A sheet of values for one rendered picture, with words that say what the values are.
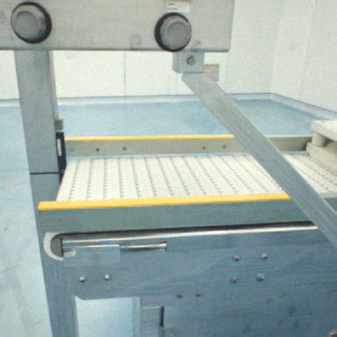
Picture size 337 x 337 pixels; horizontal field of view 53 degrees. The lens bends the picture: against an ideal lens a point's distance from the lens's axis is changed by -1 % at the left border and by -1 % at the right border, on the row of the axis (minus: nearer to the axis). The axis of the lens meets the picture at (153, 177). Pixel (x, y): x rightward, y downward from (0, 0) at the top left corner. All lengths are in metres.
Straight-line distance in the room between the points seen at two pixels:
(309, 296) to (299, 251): 0.16
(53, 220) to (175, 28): 0.25
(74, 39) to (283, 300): 0.52
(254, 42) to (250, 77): 0.56
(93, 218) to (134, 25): 0.22
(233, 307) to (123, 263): 0.24
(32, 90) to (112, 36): 0.36
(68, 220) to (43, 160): 0.30
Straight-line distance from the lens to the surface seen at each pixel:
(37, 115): 0.68
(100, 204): 0.41
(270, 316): 0.66
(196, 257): 0.47
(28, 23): 0.31
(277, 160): 0.38
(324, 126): 0.72
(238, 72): 6.09
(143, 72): 5.54
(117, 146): 0.66
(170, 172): 0.60
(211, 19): 0.34
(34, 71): 0.67
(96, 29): 0.33
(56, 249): 0.46
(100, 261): 0.45
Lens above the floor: 1.03
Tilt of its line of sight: 23 degrees down
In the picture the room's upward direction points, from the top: 1 degrees clockwise
